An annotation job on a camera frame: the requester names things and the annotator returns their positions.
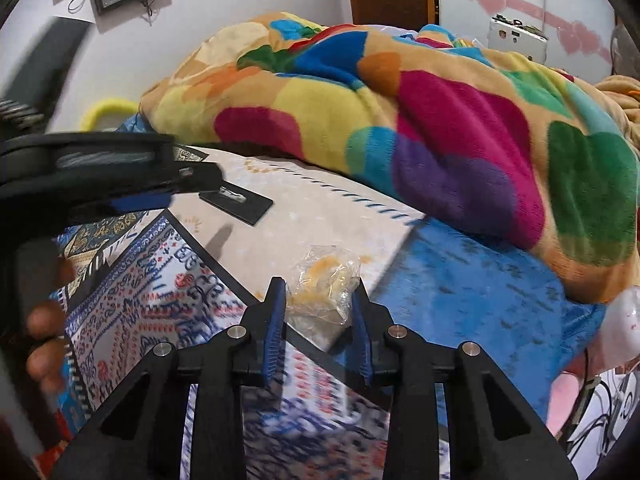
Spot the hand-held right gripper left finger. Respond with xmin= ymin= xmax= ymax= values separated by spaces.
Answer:
xmin=50 ymin=276 xmax=289 ymax=480

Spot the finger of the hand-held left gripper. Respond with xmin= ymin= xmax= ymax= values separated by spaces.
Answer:
xmin=47 ymin=132 xmax=224 ymax=222

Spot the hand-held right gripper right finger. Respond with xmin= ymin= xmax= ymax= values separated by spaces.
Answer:
xmin=350 ymin=287 xmax=579 ymax=480

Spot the clear plastic wrapper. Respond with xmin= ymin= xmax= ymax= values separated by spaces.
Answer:
xmin=287 ymin=244 xmax=362 ymax=329

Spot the person's left hand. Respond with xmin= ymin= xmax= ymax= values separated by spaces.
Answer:
xmin=25 ymin=256 xmax=77 ymax=393

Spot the black card with metal clip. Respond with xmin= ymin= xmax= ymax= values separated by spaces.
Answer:
xmin=198 ymin=186 xmax=275 ymax=227

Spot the blue fuzzy mat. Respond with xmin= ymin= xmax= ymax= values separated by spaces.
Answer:
xmin=332 ymin=217 xmax=609 ymax=422

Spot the patterned printed bedsheet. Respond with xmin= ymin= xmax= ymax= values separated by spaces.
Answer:
xmin=47 ymin=144 xmax=451 ymax=480

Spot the colourful patchwork fleece blanket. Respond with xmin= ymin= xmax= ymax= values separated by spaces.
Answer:
xmin=140 ymin=12 xmax=640 ymax=306

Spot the white soft object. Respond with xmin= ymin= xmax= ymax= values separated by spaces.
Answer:
xmin=597 ymin=287 xmax=640 ymax=377

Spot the white box device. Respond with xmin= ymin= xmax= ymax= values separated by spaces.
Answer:
xmin=489 ymin=12 xmax=549 ymax=51

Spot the yellow ring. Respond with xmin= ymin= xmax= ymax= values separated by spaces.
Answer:
xmin=80 ymin=99 xmax=141 ymax=132

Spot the tangle of cables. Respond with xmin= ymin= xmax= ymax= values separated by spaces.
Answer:
xmin=554 ymin=374 xmax=640 ymax=457

